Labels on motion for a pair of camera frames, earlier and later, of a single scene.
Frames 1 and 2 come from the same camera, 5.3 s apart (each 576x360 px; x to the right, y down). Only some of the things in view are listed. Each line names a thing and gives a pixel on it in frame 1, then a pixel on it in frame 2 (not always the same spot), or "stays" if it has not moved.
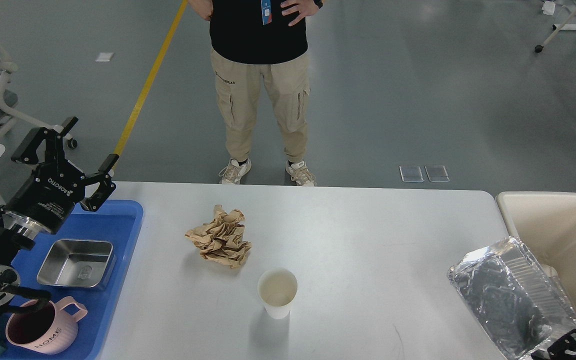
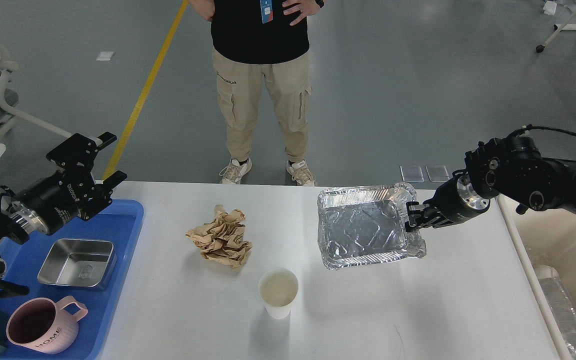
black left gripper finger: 54,151 -> 78,152
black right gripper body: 572,347 -> 455,201
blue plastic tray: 118,221 stays
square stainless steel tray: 78,263 stays
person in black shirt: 249,38 stays
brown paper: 223,240 stays
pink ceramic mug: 51,330 stays
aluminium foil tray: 510,295 -> 365,225
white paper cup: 277,288 stays
